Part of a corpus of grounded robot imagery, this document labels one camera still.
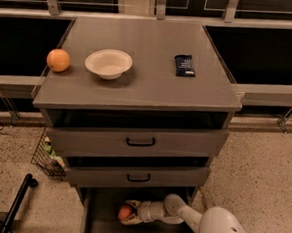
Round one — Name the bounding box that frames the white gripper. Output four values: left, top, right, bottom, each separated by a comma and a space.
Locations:
121, 200, 166, 226

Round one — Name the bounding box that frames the red apple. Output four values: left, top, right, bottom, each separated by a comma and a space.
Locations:
118, 204, 133, 220

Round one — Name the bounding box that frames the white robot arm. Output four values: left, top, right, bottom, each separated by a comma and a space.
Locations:
118, 193, 246, 233

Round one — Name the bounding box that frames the grey bottom drawer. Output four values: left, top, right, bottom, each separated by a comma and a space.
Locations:
82, 187, 207, 233

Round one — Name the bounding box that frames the grey drawer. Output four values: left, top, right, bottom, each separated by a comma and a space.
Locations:
65, 166, 210, 188
82, 187, 207, 233
47, 127, 229, 157

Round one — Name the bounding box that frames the grey middle drawer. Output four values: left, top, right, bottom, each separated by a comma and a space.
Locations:
65, 166, 210, 188

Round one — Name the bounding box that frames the grey top drawer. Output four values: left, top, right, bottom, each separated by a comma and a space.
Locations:
47, 127, 229, 157

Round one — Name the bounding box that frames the grey drawer cabinet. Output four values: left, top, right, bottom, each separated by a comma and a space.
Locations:
23, 11, 249, 233

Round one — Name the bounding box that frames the black metal stand leg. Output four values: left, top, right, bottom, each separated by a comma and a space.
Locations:
0, 173, 38, 233

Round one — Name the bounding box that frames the white bowl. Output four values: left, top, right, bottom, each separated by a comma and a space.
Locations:
84, 49, 133, 80

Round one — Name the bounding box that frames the dark blue snack bar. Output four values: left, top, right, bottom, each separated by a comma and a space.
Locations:
174, 54, 195, 78

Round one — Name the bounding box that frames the orange fruit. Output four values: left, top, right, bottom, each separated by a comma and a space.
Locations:
47, 49, 71, 72

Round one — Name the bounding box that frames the black wire basket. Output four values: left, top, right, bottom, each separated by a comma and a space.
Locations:
31, 130, 66, 178

